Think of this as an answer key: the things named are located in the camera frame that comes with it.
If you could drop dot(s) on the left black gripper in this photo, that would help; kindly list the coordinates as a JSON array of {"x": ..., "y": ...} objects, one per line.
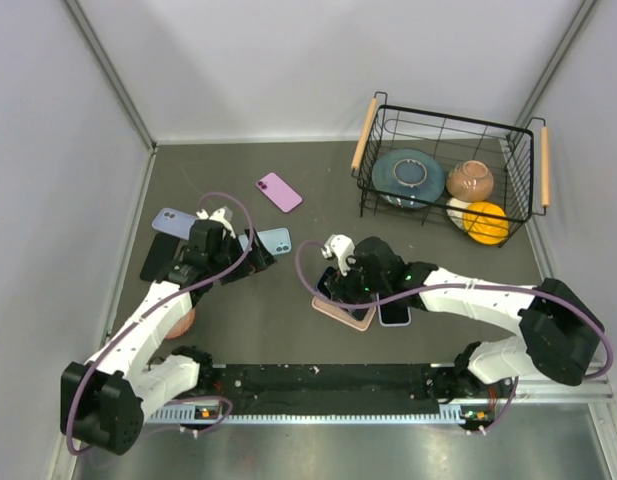
[{"x": 259, "y": 258}]

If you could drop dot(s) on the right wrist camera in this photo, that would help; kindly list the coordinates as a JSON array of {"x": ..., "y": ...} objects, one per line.
[{"x": 339, "y": 247}]

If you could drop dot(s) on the red patterned bowl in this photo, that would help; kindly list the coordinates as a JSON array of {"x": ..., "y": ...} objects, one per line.
[{"x": 182, "y": 325}]

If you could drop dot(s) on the black wire basket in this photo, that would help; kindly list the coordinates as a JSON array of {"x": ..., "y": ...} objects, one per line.
[{"x": 518, "y": 157}]

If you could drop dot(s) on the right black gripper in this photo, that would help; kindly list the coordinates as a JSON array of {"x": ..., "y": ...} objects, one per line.
[{"x": 343, "y": 284}]

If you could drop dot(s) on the black phone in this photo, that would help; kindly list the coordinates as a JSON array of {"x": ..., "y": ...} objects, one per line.
[
  {"x": 391, "y": 315},
  {"x": 159, "y": 258}
]

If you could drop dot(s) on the pink phone case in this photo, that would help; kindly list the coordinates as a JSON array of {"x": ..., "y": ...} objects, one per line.
[{"x": 344, "y": 316}]

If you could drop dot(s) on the white small dish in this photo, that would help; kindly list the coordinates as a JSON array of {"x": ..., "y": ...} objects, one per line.
[{"x": 455, "y": 210}]

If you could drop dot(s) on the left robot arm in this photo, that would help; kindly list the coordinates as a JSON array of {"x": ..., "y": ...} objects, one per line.
[{"x": 105, "y": 401}]

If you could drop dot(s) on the dark blue phone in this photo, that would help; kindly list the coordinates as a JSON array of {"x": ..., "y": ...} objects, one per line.
[{"x": 322, "y": 287}]

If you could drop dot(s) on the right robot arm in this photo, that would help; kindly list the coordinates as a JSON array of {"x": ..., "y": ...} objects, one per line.
[{"x": 551, "y": 331}]

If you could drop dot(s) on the lavender case at left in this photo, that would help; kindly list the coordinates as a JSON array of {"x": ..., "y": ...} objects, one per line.
[{"x": 174, "y": 223}]

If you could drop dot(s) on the white slotted cable duct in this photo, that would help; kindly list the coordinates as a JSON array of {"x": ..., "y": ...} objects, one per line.
[{"x": 188, "y": 414}]

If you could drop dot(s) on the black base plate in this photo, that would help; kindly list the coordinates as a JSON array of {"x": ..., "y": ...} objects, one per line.
[{"x": 336, "y": 389}]

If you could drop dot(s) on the brown ceramic bowl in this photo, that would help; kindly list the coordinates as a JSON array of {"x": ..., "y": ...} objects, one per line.
[{"x": 471, "y": 181}]

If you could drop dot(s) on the blue ceramic plate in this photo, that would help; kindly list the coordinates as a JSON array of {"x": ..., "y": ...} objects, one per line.
[{"x": 408, "y": 178}]

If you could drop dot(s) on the yellow bowl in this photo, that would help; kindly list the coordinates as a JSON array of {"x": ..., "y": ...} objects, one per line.
[{"x": 486, "y": 223}]

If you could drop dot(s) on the magenta phone case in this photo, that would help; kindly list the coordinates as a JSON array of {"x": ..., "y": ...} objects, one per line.
[{"x": 280, "y": 193}]

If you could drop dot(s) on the light blue phone case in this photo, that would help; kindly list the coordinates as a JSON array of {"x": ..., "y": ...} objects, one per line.
[{"x": 277, "y": 241}]

